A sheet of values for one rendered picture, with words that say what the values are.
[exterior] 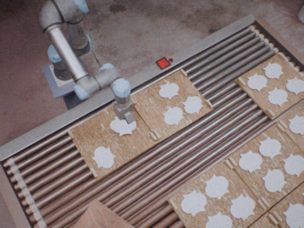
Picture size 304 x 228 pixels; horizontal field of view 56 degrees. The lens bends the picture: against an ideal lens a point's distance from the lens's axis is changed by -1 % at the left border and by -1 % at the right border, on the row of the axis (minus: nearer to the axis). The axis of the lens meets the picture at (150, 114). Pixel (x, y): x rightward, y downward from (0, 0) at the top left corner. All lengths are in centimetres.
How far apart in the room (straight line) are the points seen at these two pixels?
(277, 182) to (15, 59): 272
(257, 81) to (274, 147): 47
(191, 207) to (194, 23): 244
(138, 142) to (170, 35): 194
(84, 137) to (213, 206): 81
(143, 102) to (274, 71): 92
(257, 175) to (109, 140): 86
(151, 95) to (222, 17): 210
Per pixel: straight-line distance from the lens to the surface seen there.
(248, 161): 177
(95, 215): 150
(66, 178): 169
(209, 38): 220
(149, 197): 163
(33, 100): 304
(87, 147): 170
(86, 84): 135
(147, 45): 329
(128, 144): 169
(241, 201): 169
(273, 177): 180
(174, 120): 176
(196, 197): 163
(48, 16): 145
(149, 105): 180
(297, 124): 200
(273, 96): 203
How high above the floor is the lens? 252
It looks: 63 degrees down
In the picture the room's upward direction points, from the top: 7 degrees clockwise
